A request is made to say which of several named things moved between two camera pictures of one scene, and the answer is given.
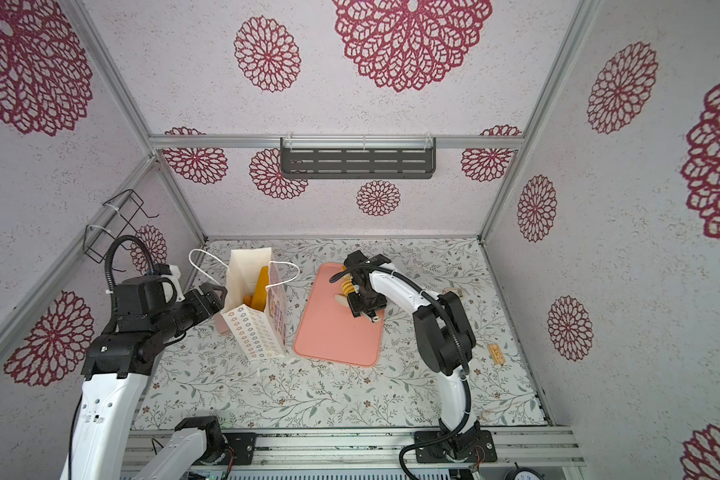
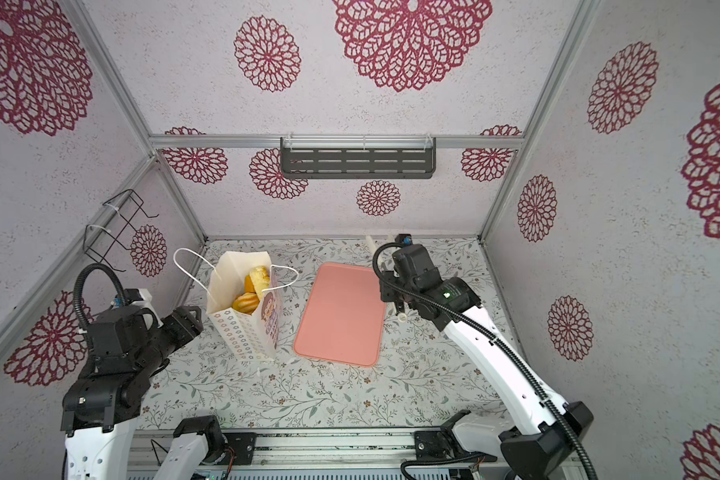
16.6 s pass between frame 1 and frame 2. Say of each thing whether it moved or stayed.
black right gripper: moved
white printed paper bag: moved
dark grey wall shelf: stayed
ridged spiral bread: moved
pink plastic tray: stayed
